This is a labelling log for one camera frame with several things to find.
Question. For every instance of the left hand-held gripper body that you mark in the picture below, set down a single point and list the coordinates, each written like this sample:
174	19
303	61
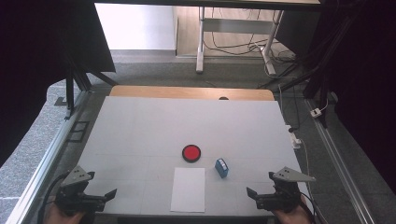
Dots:
74	194

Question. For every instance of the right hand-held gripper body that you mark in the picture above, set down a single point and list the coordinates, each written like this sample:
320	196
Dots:
283	199

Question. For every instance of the blue stamp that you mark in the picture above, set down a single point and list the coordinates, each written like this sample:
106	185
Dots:
221	169

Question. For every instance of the white paper sheet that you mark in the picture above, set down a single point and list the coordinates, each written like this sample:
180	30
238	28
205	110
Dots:
188	189

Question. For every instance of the round red ink pad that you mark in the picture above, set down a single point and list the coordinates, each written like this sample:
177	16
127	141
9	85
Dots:
191	153

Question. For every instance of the person's right hand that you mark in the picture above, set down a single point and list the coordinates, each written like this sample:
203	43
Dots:
292	217

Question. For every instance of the person's left hand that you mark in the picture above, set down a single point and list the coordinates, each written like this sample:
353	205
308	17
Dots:
60	217

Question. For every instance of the white power strip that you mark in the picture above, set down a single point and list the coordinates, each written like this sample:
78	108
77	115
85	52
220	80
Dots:
294	138

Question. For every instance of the small white adapter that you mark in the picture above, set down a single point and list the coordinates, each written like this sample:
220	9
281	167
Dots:
315	112

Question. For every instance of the black metal stand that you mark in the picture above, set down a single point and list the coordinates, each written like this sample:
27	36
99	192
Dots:
311	74
71	90

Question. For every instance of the wooden table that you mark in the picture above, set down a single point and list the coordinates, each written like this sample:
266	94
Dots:
174	92

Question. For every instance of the black curtain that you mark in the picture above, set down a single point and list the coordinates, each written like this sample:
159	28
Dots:
37	62
364	77

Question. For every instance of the aluminium rail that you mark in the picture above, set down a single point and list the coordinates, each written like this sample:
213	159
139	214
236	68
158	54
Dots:
46	161
339	168

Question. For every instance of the white desk frame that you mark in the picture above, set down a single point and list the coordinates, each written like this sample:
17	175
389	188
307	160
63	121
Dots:
200	40

